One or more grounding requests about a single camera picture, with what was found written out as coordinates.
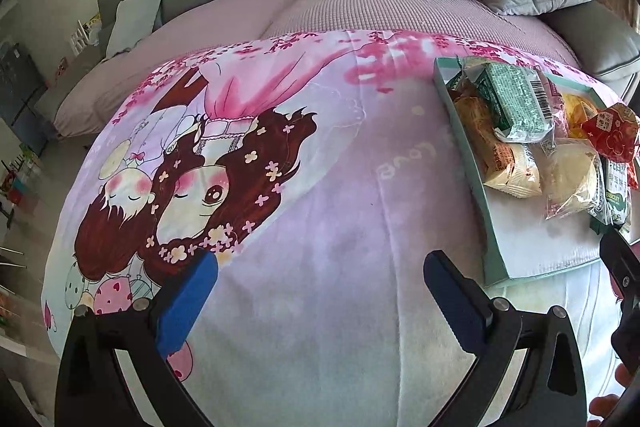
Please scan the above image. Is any beige barcode snack packet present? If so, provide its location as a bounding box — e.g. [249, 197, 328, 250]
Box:
[454, 95, 542, 199]

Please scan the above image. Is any green snack packet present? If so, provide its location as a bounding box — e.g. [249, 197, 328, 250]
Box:
[589, 156, 631, 234]

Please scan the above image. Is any cartoon printed pink blanket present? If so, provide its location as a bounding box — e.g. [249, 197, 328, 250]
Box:
[39, 28, 640, 427]

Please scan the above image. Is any pink snack packet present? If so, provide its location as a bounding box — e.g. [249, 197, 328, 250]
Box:
[538, 70, 567, 134]

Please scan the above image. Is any pink checked sofa cover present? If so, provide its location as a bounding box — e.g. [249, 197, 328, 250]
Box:
[36, 0, 578, 138]

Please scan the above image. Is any teal cardboard tray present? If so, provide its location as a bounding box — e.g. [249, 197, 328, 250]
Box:
[432, 56, 640, 286]

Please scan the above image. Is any orange cake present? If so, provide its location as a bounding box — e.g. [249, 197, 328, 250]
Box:
[562, 93, 599, 139]

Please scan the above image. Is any red crinkled snack bag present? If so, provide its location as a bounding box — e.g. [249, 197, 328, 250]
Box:
[580, 103, 639, 191]

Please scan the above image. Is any operator hand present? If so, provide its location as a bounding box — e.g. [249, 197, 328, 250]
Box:
[586, 364, 634, 427]

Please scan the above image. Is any round pastry green wrapper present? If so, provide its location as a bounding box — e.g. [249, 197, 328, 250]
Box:
[446, 56, 489, 98]

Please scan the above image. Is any clear white cake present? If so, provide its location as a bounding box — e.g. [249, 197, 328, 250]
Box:
[542, 139, 605, 220]

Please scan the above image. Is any light grey small pillow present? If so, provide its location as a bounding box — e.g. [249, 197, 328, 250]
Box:
[105, 0, 162, 58]

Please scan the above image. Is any small green-white packet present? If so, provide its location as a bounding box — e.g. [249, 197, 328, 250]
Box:
[473, 63, 553, 144]

